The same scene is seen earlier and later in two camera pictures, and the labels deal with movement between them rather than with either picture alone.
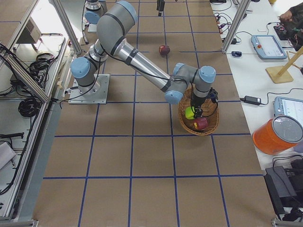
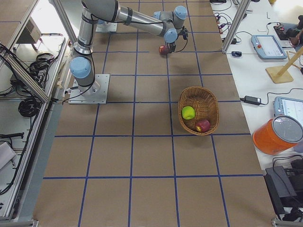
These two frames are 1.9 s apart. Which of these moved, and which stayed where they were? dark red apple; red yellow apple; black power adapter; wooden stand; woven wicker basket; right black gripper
Moved: red yellow apple; right black gripper
Stayed: wooden stand; black power adapter; woven wicker basket; dark red apple
